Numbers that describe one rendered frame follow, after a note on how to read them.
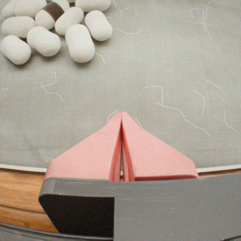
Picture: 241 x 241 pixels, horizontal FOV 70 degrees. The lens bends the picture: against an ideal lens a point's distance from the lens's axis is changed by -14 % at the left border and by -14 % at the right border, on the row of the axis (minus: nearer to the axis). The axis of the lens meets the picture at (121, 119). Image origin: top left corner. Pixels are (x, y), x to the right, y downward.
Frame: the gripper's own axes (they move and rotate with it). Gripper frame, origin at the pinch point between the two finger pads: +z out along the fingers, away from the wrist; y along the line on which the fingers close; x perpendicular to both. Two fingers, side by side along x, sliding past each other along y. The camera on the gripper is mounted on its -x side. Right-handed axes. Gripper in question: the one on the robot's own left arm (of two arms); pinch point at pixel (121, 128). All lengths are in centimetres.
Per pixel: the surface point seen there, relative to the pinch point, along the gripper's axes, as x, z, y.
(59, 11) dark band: -6.7, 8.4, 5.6
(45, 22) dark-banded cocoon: -5.9, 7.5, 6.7
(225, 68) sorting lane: -2.2, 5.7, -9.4
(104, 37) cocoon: -4.3, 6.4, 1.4
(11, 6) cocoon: -8.1, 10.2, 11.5
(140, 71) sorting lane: -1.7, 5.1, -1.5
